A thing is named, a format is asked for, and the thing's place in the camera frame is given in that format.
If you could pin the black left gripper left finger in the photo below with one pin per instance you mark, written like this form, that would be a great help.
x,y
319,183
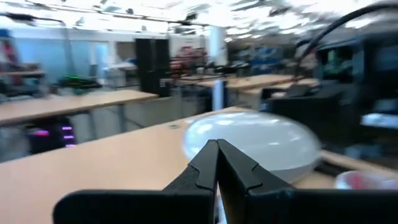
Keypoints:
x,y
149,207

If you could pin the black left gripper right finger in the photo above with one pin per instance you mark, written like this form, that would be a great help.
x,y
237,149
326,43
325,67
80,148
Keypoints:
x,y
295,207

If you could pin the white flood lightbulb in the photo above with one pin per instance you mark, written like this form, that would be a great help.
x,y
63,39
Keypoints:
x,y
264,140

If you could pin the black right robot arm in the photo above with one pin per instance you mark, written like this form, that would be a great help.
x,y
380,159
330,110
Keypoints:
x,y
342,102

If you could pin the light wooden desk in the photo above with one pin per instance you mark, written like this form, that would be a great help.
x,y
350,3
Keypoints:
x,y
93,168
71,104
248,81

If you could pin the pink stick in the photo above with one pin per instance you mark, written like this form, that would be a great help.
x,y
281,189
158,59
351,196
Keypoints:
x,y
360,180

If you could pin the round grey desk grommet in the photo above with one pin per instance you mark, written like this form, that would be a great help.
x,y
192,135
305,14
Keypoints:
x,y
174,126

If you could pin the black cabinet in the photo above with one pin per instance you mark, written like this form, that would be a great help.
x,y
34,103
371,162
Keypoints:
x,y
152,67

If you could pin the white blue pillar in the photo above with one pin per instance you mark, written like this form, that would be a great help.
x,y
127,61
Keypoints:
x,y
217,43

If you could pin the black aluminium table frame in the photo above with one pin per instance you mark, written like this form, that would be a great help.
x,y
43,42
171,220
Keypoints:
x,y
328,168

